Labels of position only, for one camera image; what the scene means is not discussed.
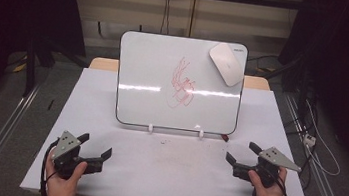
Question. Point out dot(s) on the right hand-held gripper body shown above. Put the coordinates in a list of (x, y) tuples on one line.
[(267, 171)]

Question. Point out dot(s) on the yellow floor tape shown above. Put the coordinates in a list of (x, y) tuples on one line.
[(20, 68)]

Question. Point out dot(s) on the white power strip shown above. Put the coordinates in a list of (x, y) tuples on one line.
[(309, 140)]

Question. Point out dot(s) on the small black floor item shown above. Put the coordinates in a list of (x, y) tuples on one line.
[(50, 104)]

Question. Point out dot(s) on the wooden table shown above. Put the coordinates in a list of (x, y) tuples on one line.
[(102, 64)]

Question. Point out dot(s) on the white whiteboard stand foot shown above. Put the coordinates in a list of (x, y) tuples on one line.
[(201, 134), (150, 128)]

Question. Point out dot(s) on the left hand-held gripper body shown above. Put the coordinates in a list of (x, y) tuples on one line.
[(66, 155)]

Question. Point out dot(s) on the white magnetic whiteboard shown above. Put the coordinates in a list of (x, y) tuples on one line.
[(146, 61)]

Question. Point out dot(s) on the white whiteboard eraser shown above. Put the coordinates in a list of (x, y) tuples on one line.
[(227, 64)]

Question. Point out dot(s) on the black metal stand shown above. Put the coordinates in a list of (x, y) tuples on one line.
[(31, 67)]

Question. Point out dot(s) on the person's left hand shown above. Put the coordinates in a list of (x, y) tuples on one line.
[(62, 188)]

